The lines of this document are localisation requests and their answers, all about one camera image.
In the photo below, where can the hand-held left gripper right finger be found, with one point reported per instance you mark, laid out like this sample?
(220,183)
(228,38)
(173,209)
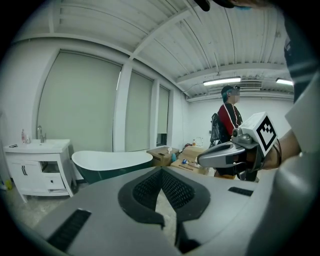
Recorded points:
(220,200)

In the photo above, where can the small pink bottle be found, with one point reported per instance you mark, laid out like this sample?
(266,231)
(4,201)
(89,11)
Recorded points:
(23,137)

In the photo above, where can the blue face mask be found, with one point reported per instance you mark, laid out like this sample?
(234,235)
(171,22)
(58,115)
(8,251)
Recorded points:
(242,7)

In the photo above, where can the small clear cup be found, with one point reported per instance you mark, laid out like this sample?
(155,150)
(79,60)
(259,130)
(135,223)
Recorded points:
(28,140)

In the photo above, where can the fluorescent ceiling light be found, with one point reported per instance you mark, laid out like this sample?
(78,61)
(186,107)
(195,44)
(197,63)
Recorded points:
(222,81)
(284,81)

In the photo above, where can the white vanity cabinet with sink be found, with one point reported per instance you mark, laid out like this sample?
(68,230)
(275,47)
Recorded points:
(32,172)

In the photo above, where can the narrow grey roller blind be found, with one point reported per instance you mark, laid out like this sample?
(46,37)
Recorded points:
(163,110)

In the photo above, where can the red and black bag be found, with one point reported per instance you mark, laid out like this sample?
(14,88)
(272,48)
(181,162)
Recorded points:
(187,146)

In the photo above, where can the chrome faucet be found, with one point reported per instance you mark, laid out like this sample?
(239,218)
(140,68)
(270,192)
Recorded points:
(42,135)

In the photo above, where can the black head-worn camera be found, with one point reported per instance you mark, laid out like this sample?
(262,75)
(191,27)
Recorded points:
(202,4)

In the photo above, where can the green and white bathtub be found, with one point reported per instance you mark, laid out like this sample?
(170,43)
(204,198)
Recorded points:
(112,160)

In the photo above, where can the blue and white bottle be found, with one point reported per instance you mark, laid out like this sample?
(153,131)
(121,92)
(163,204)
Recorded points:
(185,161)

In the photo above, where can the wide grey roller blind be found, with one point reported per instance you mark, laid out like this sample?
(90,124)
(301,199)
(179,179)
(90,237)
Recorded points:
(80,102)

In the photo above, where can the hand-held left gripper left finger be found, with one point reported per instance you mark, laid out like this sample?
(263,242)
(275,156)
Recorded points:
(100,212)

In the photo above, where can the person's right hand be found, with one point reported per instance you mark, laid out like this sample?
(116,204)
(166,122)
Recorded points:
(251,160)

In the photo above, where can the teal bottle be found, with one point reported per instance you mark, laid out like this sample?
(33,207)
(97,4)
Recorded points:
(173,157)

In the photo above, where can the ceiling air vent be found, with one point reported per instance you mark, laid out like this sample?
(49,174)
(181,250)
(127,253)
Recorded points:
(251,84)

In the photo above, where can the person's black clothes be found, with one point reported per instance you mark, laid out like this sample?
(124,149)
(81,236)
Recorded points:
(300,65)

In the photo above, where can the orange and white bottle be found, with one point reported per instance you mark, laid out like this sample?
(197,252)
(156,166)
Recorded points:
(194,143)

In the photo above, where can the large cardboard box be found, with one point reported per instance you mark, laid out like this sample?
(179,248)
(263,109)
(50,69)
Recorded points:
(190,168)

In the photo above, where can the person's right forearm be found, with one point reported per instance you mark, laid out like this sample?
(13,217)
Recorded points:
(287,150)

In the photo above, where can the black eyeglasses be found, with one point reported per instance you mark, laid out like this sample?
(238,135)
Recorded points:
(13,145)

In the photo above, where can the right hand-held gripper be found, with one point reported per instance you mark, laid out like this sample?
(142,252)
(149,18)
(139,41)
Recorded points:
(265,132)

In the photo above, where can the yellow-green bottle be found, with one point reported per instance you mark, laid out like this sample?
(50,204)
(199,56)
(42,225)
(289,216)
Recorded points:
(8,185)

